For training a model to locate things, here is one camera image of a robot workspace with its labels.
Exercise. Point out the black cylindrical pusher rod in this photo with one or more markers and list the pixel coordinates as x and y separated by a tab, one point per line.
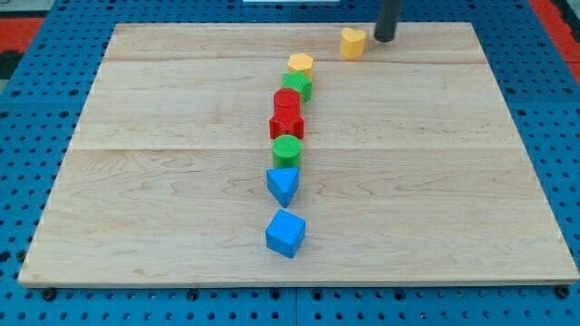
387	20

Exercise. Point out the yellow heart block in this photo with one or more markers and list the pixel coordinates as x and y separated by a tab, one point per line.
353	43

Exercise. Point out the yellow hexagon block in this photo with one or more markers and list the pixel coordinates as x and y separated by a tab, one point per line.
301	62

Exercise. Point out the green star block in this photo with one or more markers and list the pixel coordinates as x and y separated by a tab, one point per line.
299	82

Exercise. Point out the red cylinder block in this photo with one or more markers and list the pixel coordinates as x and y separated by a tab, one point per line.
287	101

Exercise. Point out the red star block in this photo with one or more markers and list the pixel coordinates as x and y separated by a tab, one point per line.
286	122

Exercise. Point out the light wooden board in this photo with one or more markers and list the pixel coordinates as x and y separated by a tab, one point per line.
413	173

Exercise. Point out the green cylinder block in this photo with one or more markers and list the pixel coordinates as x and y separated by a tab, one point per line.
287	152

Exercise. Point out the blue triangle block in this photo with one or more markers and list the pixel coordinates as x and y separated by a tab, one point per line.
282	183

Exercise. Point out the blue cube block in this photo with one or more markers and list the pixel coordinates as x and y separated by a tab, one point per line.
285	233

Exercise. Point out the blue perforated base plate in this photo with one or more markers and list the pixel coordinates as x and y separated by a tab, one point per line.
44	97

